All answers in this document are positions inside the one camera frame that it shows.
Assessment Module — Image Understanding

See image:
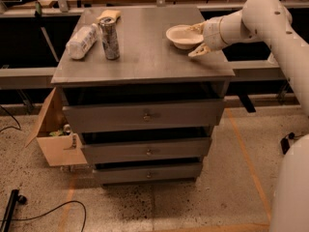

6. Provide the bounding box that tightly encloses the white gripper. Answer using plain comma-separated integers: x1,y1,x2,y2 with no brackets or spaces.
188,16,228,57

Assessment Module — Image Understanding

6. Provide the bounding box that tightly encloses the white paper bowl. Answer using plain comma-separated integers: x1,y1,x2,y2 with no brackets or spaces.
166,25,203,49

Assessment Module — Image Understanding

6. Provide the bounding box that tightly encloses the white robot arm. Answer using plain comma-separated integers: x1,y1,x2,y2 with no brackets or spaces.
189,0,309,232

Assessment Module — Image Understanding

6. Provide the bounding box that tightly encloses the silver redbull can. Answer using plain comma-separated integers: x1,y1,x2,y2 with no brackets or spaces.
99,17,120,60

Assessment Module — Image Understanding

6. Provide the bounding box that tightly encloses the grey drawer cabinet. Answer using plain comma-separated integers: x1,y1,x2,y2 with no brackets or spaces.
50,5,236,186

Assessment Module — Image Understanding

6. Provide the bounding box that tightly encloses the top grey drawer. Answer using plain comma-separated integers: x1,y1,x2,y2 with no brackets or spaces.
63,99,224,132

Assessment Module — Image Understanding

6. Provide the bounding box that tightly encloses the grey drawer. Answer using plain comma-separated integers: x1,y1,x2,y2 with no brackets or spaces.
63,99,224,132
93,162,203,185
82,137,211,164

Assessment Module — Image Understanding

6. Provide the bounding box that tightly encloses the middle grey drawer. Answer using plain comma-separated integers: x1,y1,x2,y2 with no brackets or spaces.
82,137,211,164

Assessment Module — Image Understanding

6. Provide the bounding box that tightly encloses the clear plastic water bottle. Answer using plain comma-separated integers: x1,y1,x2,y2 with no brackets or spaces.
66,23,98,60

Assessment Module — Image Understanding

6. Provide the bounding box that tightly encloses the bottom grey drawer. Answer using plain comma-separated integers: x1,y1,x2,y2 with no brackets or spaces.
93,162,203,185

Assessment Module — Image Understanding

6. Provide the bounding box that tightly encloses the green item in box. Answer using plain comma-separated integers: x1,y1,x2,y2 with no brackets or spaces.
49,130,64,137

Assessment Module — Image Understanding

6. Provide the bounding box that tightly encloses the open cardboard box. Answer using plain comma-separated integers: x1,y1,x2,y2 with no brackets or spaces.
25,88,87,166

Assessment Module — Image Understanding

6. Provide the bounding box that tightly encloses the black bar on floor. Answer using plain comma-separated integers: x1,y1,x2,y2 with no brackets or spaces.
0,189,27,232

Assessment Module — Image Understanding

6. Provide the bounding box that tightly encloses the black power adapter with cable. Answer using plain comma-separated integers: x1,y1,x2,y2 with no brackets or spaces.
280,132,302,155

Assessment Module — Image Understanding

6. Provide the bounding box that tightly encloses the black cable on floor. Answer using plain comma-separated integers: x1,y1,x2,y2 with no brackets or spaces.
0,200,87,232

